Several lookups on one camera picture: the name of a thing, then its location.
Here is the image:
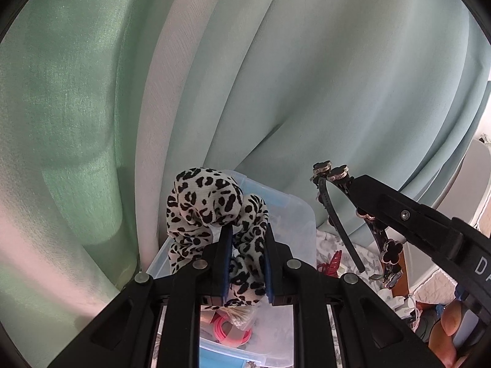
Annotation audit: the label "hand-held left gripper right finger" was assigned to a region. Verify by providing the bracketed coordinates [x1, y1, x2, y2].
[265, 222, 442, 368]

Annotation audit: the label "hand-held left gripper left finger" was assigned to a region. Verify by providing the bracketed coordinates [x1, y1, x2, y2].
[48, 224, 234, 368]

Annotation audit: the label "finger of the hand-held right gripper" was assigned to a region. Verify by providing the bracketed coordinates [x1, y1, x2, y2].
[345, 174, 457, 255]

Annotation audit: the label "black flower headband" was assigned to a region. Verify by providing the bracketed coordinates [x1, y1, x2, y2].
[310, 161, 407, 288]

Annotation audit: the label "clear plastic container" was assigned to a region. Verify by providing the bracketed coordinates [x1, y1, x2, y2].
[146, 169, 317, 368]

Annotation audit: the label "red hair claw clip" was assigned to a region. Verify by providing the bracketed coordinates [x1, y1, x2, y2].
[316, 250, 344, 278]

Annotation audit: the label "leopard print scrunchie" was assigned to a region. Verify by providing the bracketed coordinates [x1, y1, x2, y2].
[166, 167, 270, 307]

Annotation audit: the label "person's right hand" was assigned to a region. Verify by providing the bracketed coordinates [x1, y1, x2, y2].
[427, 299, 469, 368]

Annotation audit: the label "orange wooden board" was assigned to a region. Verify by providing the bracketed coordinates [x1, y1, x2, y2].
[391, 276, 409, 300]

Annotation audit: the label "blue plastic lid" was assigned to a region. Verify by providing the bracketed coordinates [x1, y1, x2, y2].
[199, 347, 246, 368]

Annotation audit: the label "pink hair ties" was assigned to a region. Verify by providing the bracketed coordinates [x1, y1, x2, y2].
[213, 314, 254, 347]

